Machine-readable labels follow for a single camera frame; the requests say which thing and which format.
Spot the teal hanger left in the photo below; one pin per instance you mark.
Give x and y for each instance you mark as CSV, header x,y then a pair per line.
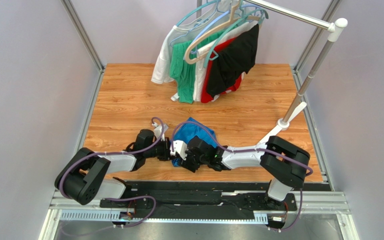
x,y
198,10

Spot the black t-shirt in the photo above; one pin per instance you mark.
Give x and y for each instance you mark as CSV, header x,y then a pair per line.
x,y
238,56

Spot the white t-shirt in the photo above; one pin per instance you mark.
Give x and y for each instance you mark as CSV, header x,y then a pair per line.
x,y
205,45
161,69

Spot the white t-shirt left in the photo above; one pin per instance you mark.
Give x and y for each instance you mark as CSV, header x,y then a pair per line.
x,y
161,69

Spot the green t-shirt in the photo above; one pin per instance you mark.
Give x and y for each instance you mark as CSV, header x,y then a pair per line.
x,y
189,77

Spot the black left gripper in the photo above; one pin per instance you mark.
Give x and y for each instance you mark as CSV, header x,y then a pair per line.
x,y
166,144

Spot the white clothes rack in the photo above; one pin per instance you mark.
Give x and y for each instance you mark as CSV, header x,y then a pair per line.
x,y
333,28

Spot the red t-shirt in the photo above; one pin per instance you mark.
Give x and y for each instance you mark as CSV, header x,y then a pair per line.
x,y
213,87

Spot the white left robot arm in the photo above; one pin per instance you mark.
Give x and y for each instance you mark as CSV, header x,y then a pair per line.
x,y
83,178

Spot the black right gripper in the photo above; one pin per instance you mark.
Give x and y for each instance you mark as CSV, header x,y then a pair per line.
x,y
189,157

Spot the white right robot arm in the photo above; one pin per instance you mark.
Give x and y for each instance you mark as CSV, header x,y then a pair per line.
x,y
287,163

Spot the teal plastic hanger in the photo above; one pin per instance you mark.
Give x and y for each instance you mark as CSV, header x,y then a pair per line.
x,y
242,24

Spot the white t-shirt middle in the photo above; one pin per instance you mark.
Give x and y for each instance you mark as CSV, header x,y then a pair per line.
x,y
205,45

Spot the blue cloth napkin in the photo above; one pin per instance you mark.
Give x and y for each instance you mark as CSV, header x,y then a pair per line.
x,y
188,131

